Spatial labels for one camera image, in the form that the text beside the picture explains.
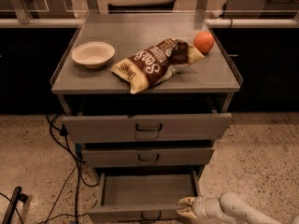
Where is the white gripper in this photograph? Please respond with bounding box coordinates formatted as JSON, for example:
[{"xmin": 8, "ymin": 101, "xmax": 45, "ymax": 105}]
[{"xmin": 177, "ymin": 196, "xmax": 224, "ymax": 219}]

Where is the grey bottom drawer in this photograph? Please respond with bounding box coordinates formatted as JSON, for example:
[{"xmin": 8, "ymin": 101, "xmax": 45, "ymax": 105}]
[{"xmin": 88, "ymin": 169, "xmax": 200, "ymax": 224}]

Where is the grey drawer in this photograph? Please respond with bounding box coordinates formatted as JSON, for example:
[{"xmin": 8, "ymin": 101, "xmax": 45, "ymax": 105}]
[
  {"xmin": 88, "ymin": 169, "xmax": 200, "ymax": 224},
  {"xmin": 81, "ymin": 147, "xmax": 214, "ymax": 168},
  {"xmin": 63, "ymin": 113, "xmax": 232, "ymax": 143}
]

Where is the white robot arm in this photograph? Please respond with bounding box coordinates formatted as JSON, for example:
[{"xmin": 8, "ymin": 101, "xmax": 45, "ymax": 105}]
[{"xmin": 178, "ymin": 192, "xmax": 282, "ymax": 224}]

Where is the grey middle drawer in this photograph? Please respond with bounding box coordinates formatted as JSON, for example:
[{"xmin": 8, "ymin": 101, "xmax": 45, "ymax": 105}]
[{"xmin": 81, "ymin": 147, "xmax": 214, "ymax": 168}]

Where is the grey drawer cabinet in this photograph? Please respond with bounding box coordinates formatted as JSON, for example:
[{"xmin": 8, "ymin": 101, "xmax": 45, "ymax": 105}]
[{"xmin": 50, "ymin": 12, "xmax": 244, "ymax": 185}]

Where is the grey top drawer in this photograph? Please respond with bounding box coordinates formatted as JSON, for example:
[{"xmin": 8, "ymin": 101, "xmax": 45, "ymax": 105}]
[{"xmin": 63, "ymin": 113, "xmax": 232, "ymax": 143}]

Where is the brown yellow chip bag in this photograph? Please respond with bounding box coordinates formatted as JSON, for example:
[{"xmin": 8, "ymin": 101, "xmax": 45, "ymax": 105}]
[{"xmin": 111, "ymin": 38, "xmax": 205, "ymax": 94}]

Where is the orange fruit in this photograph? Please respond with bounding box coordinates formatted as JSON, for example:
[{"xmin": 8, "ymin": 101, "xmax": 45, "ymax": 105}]
[{"xmin": 193, "ymin": 32, "xmax": 214, "ymax": 53}]

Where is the black stand leg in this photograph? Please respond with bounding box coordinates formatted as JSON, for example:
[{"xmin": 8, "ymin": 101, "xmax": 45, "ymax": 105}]
[{"xmin": 2, "ymin": 186, "xmax": 28, "ymax": 224}]

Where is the white paper bowl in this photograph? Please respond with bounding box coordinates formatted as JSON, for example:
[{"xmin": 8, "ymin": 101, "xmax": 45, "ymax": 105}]
[{"xmin": 71, "ymin": 42, "xmax": 115, "ymax": 69}]

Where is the black chair back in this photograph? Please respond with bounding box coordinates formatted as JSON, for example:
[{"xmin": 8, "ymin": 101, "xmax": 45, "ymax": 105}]
[{"xmin": 107, "ymin": 0, "xmax": 177, "ymax": 14}]

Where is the black floor cable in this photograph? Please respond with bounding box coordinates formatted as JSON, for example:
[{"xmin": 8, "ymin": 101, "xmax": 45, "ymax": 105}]
[{"xmin": 36, "ymin": 113, "xmax": 103, "ymax": 224}]

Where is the white counter rail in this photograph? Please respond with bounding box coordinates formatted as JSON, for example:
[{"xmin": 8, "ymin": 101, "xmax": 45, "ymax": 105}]
[{"xmin": 0, "ymin": 19, "xmax": 299, "ymax": 28}]

